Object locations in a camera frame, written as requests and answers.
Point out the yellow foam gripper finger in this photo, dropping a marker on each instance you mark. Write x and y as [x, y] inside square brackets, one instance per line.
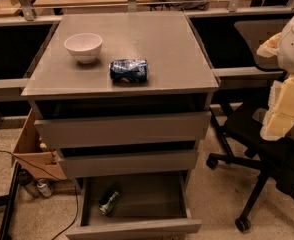
[279, 117]
[270, 47]

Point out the crushed blue soda can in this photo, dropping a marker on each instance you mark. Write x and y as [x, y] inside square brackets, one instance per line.
[129, 71]

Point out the grey drawer cabinet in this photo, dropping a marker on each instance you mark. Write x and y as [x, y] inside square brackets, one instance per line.
[179, 78]

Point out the grey bottom drawer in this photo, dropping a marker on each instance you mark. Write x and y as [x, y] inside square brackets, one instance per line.
[150, 205]

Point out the grey drawer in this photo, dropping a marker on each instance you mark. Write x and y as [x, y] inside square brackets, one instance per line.
[150, 205]
[129, 163]
[123, 130]

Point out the grey middle drawer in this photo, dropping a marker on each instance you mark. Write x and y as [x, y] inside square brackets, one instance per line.
[129, 163]

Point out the grey top drawer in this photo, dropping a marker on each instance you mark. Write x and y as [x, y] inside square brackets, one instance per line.
[123, 130]

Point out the black office chair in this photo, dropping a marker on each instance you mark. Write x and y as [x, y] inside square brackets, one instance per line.
[240, 138]

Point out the white ceramic bowl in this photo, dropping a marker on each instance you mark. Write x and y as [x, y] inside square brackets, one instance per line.
[84, 47]

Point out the brown cardboard box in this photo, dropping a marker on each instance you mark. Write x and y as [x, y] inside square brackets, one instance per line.
[33, 154]

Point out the light bottle on floor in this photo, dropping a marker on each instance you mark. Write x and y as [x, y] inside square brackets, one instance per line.
[44, 187]

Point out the dark bottle on floor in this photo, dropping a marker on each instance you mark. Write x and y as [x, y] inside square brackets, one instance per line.
[26, 180]

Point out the black metal stand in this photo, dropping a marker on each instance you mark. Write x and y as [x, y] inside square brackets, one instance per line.
[8, 201]

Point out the metal railing frame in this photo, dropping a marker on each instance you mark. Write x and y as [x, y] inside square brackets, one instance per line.
[30, 12]

